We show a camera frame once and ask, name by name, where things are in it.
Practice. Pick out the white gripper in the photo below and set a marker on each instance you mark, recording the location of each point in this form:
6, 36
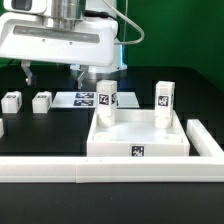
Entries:
23, 37

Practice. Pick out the white square table top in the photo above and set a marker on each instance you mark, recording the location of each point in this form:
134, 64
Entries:
134, 134

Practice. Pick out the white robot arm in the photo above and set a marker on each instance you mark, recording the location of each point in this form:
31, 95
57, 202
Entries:
64, 14

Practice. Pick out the tag plate with markers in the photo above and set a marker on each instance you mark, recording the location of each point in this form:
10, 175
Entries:
89, 100

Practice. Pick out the partial white block left edge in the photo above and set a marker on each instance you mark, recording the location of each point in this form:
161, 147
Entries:
1, 128

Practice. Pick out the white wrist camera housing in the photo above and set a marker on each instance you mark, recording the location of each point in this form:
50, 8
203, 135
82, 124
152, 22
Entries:
26, 6

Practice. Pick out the white U-shaped fence wall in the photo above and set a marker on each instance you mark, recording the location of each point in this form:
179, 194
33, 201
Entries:
206, 166

